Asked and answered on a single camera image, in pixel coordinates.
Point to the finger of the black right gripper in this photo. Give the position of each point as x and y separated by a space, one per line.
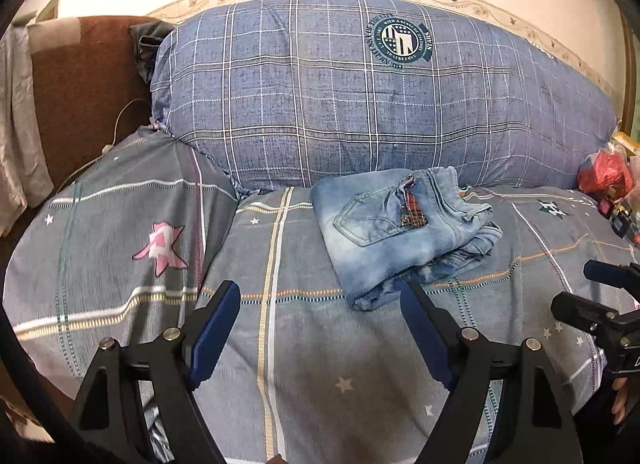
619 276

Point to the grey star-patterned bed sheet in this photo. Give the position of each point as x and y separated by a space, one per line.
306 376

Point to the clear plastic bag of items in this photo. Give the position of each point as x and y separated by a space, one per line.
627 146

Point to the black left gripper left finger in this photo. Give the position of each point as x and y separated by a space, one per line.
108 413

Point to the blue plaid duvet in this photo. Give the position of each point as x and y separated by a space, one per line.
288 92

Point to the black jar blue label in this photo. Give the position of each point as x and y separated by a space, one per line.
622 221

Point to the brown upholstered headboard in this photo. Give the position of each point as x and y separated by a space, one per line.
87 88

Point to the grey star-patterned pillow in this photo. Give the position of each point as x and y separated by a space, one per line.
122 252

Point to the black jar pink label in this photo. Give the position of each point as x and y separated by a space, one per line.
606 206

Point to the blue denim jeans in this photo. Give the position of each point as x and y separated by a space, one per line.
382 228

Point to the red plastic bag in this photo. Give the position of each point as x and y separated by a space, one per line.
605 173

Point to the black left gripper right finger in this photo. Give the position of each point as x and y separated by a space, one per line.
533 423

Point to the person's right hand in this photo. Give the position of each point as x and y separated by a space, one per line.
627 396

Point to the grey cloth on headboard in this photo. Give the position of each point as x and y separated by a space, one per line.
25 179

